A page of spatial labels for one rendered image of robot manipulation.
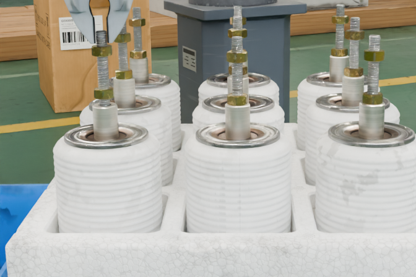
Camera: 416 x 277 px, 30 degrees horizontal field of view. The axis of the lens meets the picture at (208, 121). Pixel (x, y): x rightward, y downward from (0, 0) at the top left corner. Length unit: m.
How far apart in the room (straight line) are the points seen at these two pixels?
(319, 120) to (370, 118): 0.11
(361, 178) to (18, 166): 0.92
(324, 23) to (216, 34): 1.78
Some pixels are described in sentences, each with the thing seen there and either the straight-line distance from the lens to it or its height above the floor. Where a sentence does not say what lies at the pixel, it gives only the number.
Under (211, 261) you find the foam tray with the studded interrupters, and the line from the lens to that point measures 0.65.
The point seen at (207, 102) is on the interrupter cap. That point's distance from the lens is 0.81.
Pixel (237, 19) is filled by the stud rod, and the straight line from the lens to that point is 0.79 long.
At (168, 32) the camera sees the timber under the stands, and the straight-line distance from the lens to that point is 2.73.
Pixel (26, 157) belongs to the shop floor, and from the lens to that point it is 1.53.
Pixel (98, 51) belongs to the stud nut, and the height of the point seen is 0.33.
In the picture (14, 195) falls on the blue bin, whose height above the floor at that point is 0.11.
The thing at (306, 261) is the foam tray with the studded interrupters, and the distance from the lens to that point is 0.65.
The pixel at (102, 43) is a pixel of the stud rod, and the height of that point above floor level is 0.34.
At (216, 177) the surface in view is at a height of 0.23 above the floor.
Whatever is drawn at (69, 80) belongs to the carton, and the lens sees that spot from 1.84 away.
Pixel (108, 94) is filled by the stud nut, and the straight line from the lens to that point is 0.69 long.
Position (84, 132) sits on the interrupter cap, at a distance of 0.72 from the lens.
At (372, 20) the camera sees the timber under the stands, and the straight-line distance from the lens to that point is 3.13.
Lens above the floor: 0.44
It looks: 15 degrees down
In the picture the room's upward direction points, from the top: 1 degrees counter-clockwise
